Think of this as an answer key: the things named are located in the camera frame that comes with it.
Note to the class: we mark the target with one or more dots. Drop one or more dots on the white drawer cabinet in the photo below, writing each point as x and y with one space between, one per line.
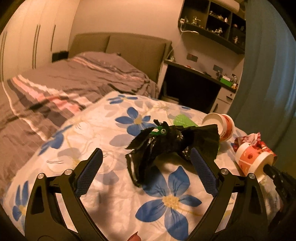
225 99

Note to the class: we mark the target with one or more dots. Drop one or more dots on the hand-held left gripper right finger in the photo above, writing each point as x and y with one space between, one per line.
204 172

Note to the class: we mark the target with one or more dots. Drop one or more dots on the green box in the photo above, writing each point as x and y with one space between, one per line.
225 81

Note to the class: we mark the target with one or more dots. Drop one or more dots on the row of figurines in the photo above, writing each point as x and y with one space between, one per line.
217 29

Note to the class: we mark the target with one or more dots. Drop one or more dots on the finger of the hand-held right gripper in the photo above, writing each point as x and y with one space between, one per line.
276 173

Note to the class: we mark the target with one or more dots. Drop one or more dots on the black bag with green tag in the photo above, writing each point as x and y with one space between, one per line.
161 143

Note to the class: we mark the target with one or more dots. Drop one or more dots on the red wrapper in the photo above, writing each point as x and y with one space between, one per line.
254 139

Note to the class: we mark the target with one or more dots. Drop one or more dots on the dark wall shelf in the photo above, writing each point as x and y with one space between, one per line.
198 11

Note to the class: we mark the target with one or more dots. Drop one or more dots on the white and red paper cup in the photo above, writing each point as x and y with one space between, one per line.
248 157
225 125

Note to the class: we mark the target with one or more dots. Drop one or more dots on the green foam net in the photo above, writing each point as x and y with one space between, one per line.
182 120

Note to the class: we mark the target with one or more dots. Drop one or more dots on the white air conditioner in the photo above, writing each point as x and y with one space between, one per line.
234 5

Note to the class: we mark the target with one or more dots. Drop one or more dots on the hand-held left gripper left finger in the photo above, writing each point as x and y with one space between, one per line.
89 176

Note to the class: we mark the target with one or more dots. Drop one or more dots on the white wardrobe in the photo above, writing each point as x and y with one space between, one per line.
23 46

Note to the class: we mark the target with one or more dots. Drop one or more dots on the white blue floral blanket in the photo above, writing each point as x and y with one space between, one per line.
111 204

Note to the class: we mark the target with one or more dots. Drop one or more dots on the person's left hand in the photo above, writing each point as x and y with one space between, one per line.
134 237

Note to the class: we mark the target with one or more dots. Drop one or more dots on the dark wall socket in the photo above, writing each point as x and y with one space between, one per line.
217 68
192 57

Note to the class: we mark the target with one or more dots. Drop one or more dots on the black nightstand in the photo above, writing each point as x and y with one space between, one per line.
60 56

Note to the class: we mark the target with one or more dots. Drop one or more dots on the grey striped bedding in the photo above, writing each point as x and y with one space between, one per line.
46 92

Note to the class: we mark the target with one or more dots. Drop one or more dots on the dark top desk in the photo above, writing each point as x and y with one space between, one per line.
192 88

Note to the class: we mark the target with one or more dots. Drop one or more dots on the blue curtain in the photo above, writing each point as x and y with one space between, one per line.
266 69

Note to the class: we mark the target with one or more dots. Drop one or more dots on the beige padded headboard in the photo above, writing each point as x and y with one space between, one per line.
134 48

